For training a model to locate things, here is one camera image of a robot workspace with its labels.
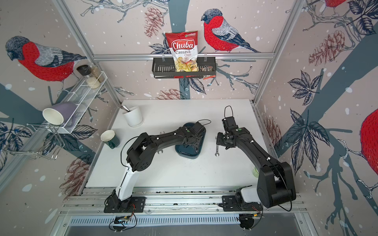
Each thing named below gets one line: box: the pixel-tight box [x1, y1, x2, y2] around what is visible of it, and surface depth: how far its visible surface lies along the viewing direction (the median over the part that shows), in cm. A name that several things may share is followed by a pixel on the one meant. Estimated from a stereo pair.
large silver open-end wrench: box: [214, 136, 220, 157], surface depth 94 cm
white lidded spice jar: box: [86, 76, 101, 89], surface depth 85 cm
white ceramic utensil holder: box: [122, 108, 145, 128], surface depth 103 cm
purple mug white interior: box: [42, 101, 78, 125], surface depth 63 cm
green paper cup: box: [100, 129, 121, 149], surface depth 92 cm
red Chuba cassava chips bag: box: [165, 30, 199, 72], surface depth 83 cm
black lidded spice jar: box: [76, 64, 92, 76], surface depth 80 cm
